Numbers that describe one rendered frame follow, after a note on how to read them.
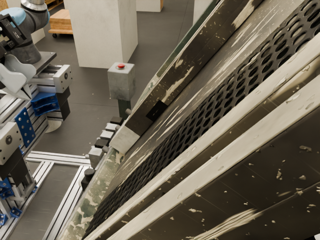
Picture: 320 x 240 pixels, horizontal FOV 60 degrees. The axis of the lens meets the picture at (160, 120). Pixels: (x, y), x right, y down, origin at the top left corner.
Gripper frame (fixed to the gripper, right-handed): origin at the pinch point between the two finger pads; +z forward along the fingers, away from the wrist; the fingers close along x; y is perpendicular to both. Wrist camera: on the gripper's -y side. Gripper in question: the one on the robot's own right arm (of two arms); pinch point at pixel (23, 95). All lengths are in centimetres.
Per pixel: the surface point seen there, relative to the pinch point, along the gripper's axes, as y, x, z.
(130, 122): 0.0, 29.0, 30.3
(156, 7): -108, 540, 82
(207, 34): 35.2, 26.6, 12.2
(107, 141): -29, 49, 47
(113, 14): -87, 272, 25
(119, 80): -26, 87, 35
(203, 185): 40, -33, 1
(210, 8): 32, 88, 21
